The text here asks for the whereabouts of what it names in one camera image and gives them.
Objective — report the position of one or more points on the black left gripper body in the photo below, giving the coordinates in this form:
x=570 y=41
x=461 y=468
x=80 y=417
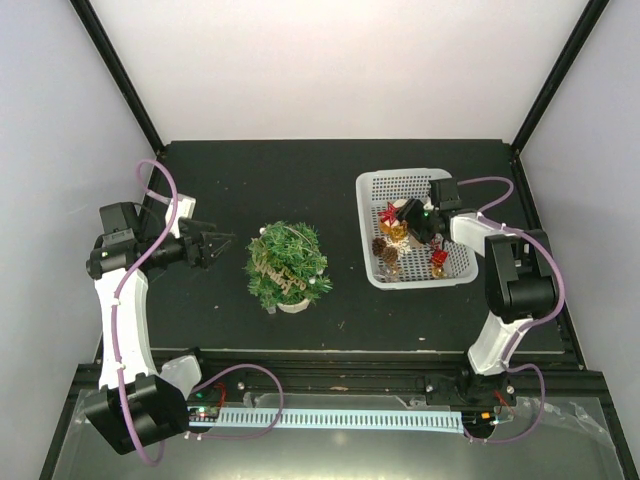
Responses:
x=194 y=258

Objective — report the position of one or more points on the small green christmas tree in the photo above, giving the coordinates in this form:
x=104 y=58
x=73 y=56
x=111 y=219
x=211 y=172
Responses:
x=287 y=265

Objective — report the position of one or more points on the red star tree topper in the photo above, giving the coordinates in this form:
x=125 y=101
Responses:
x=388 y=217

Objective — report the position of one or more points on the gold gift box ornament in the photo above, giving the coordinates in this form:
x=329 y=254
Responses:
x=398 y=233

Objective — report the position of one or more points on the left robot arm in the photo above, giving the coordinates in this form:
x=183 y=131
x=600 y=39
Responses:
x=138 y=404

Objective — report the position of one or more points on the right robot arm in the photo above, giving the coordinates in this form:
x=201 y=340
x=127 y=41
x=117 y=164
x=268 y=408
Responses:
x=523 y=285

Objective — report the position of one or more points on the white tree pot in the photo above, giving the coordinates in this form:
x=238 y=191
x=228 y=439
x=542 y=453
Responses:
x=294 y=308

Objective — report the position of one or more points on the brown pine cone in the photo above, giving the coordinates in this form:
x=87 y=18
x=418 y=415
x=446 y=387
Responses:
x=390 y=255
x=378 y=245

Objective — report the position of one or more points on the white perforated plastic basket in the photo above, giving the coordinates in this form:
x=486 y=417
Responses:
x=414 y=270

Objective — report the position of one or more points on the white snowflake ornament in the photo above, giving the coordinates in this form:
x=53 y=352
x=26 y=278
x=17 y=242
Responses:
x=403 y=247

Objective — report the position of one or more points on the red gift box ornament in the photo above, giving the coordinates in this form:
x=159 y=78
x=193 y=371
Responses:
x=439 y=257

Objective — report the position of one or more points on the gold bell ornament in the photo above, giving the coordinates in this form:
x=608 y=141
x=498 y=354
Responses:
x=438 y=272

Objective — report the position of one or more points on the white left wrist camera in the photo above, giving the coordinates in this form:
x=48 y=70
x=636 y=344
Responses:
x=185 y=209

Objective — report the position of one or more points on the light blue cable duct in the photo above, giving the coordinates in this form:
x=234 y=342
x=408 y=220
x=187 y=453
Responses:
x=206 y=419

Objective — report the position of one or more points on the black frame post left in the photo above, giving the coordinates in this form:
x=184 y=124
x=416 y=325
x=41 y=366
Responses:
x=101 y=41

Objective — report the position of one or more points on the black frame post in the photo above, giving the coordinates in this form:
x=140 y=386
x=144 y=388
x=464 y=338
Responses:
x=101 y=41
x=570 y=51

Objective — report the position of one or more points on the black frame post right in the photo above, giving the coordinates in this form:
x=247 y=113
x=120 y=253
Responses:
x=570 y=51

